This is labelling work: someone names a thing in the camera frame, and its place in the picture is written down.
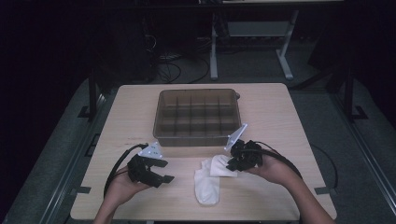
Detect white sock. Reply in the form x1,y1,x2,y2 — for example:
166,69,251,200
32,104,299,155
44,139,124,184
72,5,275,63
193,159,221,206
209,154,238,178

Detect left hand-held gripper cable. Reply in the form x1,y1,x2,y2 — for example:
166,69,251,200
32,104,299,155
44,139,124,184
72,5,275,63
103,142,149,199

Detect white-legged desk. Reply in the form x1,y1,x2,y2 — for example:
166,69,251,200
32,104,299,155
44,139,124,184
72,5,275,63
199,0,345,81

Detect thin black cable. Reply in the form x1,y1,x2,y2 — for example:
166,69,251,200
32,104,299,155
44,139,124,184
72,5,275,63
310,144,339,189

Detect person's left hand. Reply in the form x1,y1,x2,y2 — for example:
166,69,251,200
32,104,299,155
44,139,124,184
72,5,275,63
105,165,151,207

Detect right hand-held gripper cable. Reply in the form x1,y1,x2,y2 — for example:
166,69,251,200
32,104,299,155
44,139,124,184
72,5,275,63
239,141,304,181

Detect aluminium frame rail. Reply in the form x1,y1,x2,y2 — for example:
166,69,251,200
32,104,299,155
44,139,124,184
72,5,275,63
330,92,396,217
38,92,109,224

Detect brown divided plastic box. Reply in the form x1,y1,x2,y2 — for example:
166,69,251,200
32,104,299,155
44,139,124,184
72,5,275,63
152,88,244,147

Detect person's right hand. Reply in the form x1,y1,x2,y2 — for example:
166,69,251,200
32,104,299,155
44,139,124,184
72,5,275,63
245,153,302,189

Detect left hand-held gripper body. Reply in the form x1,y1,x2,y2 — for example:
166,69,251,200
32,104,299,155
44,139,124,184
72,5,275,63
126,142,164,185

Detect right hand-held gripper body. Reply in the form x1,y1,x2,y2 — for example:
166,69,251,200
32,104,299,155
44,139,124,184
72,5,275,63
224,122,264,172

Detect black floor cables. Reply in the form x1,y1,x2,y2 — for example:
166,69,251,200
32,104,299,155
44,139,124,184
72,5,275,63
153,52,211,85

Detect black frame post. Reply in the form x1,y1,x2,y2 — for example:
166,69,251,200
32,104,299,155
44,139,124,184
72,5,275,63
78,66,99,121
343,66,369,123

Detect hand-held gripper cable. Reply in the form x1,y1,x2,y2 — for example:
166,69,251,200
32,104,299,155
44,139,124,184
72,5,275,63
103,142,149,199
239,141,304,181

